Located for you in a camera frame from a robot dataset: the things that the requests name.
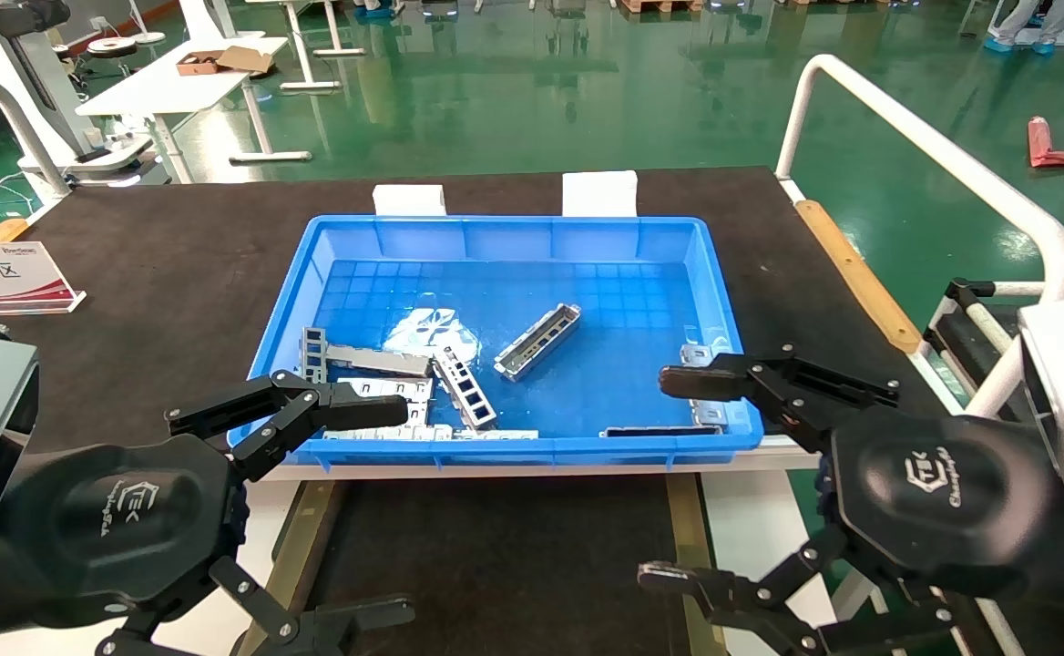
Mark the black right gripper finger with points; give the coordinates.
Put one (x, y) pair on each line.
(769, 610)
(751, 378)

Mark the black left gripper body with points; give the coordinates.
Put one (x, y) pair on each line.
(122, 519)

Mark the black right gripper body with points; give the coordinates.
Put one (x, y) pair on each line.
(942, 501)

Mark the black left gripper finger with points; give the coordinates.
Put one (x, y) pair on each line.
(313, 405)
(313, 633)

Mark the long grey metal channel part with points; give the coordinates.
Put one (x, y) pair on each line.
(539, 342)

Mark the short perforated metal part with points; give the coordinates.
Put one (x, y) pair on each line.
(466, 392)

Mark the black container with bronze rim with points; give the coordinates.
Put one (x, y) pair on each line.
(496, 565)

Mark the flat slotted metal plate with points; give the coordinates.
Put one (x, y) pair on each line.
(404, 390)

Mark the dark thin metal strip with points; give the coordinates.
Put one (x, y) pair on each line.
(659, 431)

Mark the clear plastic bag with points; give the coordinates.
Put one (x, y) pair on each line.
(432, 330)

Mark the long wooden edge strip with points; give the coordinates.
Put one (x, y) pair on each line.
(860, 278)

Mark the long thin metal strip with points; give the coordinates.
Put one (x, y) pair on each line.
(459, 435)

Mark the blue plastic bin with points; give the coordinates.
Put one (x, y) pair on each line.
(605, 273)

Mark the black table mat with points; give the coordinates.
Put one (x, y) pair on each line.
(177, 264)

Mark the white paper label left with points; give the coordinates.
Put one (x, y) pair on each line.
(409, 199)

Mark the white paper label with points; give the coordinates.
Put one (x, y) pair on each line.
(409, 199)
(599, 193)

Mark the white paper label right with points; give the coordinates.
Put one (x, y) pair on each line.
(599, 193)

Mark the red white acrylic sign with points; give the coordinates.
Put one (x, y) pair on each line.
(4, 278)

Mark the large white tube railing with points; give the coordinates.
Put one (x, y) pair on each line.
(951, 155)

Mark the short wooden edge strip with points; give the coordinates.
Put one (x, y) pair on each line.
(4, 230)

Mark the white table with cardboard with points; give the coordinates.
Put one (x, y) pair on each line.
(163, 91)

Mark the open cardboard box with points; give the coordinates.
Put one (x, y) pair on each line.
(222, 61)

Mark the round stool base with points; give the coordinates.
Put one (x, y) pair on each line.
(117, 44)

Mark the grey curved tube railing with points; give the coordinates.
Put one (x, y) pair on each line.
(17, 118)

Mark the person legs blue shoe covers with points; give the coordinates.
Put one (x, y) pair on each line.
(1015, 27)

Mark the white machine stand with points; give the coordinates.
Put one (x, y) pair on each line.
(13, 55)

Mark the small folded metal bracket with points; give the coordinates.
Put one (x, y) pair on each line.
(710, 412)

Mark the L-shaped perforated metal bracket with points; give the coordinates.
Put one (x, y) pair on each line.
(377, 360)

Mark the black cart frame with tubes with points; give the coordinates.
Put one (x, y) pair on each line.
(969, 333)

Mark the white table frame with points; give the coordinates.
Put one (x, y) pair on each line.
(322, 46)

